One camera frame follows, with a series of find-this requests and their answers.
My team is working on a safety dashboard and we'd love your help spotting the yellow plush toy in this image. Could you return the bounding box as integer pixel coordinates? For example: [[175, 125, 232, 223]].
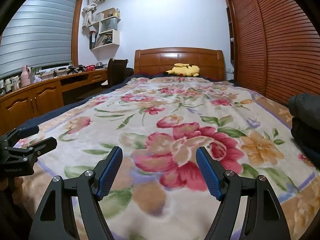
[[164, 63, 200, 77]]

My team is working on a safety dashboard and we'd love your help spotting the grey window blind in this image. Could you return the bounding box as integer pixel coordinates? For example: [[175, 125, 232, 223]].
[[1, 0, 78, 77]]

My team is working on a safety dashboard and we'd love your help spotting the person's left hand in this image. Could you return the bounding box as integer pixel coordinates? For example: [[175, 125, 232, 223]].
[[0, 177, 24, 205]]

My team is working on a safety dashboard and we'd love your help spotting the red basket on desk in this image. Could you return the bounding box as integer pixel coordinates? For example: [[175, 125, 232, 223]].
[[85, 65, 95, 72]]

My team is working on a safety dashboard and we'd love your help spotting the wooden bed headboard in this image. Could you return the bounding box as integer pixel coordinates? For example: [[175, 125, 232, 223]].
[[134, 47, 226, 80]]

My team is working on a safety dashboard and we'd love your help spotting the long wooden desk cabinet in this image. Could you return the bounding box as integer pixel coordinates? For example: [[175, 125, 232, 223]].
[[1, 69, 107, 135]]

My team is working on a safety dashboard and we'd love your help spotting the tied beige curtain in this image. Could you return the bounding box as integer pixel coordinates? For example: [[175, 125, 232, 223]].
[[82, 0, 105, 28]]

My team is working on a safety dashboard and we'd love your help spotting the wooden louvered wardrobe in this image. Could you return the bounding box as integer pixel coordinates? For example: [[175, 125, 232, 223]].
[[226, 0, 319, 104]]

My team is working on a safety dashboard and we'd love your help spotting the white wall shelf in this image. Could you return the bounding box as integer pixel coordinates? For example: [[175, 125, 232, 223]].
[[89, 8, 120, 50]]

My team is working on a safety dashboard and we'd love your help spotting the dark folded clothes pile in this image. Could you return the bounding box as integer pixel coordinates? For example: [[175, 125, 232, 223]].
[[288, 93, 319, 168]]

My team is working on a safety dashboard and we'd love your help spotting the dark wooden chair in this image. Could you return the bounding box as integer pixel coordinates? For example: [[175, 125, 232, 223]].
[[107, 59, 134, 87]]

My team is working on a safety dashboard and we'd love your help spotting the floral bed blanket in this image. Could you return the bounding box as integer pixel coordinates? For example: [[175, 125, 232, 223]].
[[17, 76, 319, 239]]

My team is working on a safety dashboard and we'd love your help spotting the pink bottle on desk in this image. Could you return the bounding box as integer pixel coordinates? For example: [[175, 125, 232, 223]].
[[20, 66, 31, 87]]

